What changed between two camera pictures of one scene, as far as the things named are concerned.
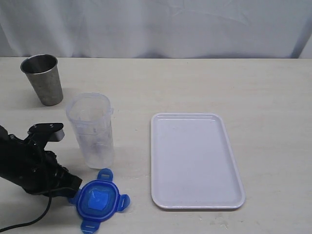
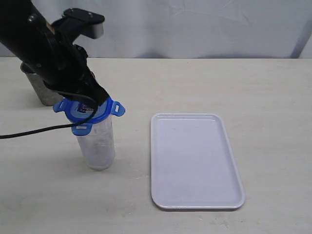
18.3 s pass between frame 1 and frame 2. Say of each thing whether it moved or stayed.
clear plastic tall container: stayed
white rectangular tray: stayed
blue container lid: moved
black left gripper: moved
